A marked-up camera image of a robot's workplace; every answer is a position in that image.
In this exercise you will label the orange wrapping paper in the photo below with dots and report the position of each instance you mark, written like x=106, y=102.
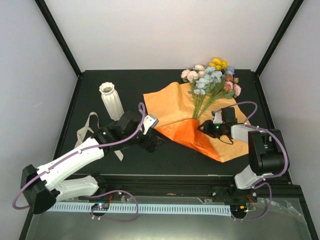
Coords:
x=174, y=108

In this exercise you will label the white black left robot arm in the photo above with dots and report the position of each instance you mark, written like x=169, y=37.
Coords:
x=48, y=184

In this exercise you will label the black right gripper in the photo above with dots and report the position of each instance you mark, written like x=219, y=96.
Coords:
x=207, y=129

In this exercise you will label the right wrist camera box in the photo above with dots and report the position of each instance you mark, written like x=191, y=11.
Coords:
x=217, y=117

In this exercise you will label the left small circuit board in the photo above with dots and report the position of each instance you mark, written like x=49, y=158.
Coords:
x=100, y=206

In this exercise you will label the light blue slotted cable duct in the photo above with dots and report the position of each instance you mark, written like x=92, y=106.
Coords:
x=132, y=208

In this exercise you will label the cream printed ribbon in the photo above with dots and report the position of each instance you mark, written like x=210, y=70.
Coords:
x=81, y=133

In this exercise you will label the white ribbed vase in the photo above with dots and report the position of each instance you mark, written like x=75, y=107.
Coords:
x=111, y=100

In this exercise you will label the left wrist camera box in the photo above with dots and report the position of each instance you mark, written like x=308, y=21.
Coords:
x=149, y=122

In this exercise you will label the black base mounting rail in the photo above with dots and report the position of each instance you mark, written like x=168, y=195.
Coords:
x=189, y=185

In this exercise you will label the black left frame post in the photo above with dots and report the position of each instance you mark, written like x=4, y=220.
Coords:
x=50, y=20

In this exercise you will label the pastel artificial flower bunch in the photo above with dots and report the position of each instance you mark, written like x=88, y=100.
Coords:
x=211, y=83

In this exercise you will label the black frame post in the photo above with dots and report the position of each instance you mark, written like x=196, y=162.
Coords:
x=283, y=27
x=50, y=20

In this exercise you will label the right small circuit board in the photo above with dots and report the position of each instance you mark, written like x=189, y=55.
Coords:
x=239, y=208

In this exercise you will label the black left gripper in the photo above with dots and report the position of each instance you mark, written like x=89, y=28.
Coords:
x=153, y=146

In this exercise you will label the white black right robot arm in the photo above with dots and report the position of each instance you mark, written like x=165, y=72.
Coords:
x=267, y=155

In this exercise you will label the small circuit board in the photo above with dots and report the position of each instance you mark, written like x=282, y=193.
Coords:
x=239, y=208
x=100, y=206

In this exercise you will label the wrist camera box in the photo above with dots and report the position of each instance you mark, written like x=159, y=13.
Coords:
x=149, y=122
x=217, y=117

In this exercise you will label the black right frame post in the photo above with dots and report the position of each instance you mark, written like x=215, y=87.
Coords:
x=283, y=27

